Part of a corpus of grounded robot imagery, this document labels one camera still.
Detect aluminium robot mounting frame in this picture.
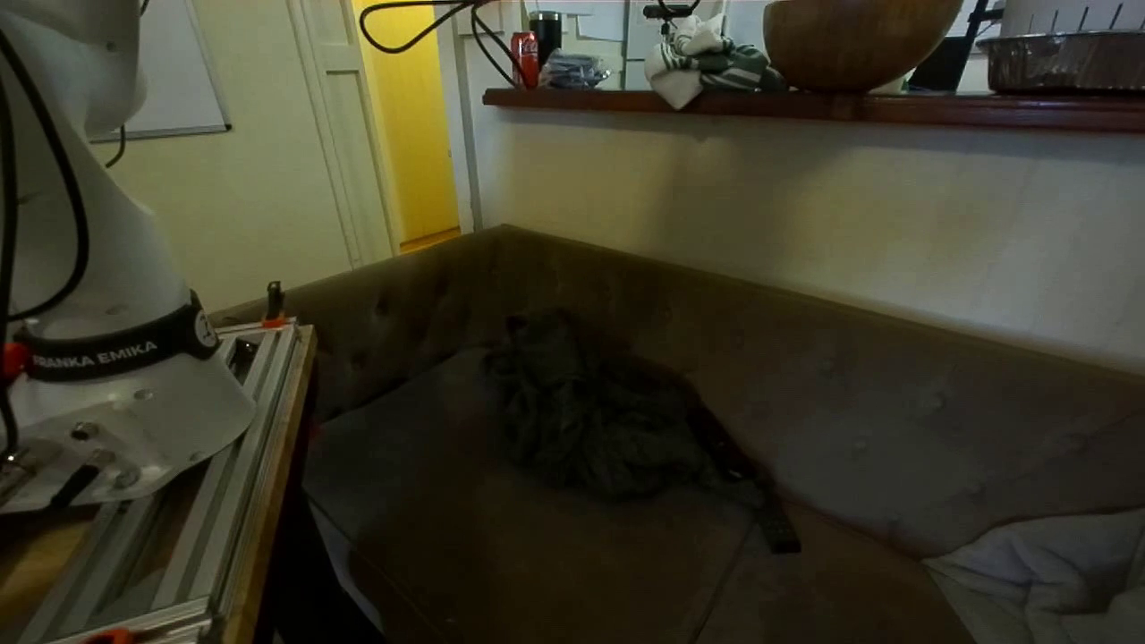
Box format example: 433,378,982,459
0,317,319,644

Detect white green striped cloth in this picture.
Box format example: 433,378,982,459
642,0,791,113

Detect dark grey crumpled cloth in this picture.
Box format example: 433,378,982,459
479,311,805,556

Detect metal roasting pan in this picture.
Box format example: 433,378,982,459
976,27,1145,100

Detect white panelled door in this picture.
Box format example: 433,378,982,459
282,0,406,269

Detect black angled stand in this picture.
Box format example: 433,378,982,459
906,0,1005,96

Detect black cable bundle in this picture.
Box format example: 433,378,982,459
0,0,529,461

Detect red cup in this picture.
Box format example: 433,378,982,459
511,27,543,94

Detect dark wooden wall shelf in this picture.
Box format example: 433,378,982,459
479,81,1145,134

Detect brown tufted sofa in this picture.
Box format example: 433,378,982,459
210,220,1145,644

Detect white pillow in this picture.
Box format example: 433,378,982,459
925,507,1145,644

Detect red black clamp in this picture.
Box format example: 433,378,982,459
262,280,294,333

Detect white wall board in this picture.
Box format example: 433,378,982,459
87,0,233,144

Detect large wooden bowl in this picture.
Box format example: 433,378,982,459
761,0,968,96

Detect small grey bundle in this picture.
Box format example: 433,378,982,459
542,48,611,94

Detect black upright object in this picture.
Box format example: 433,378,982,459
529,8,565,70

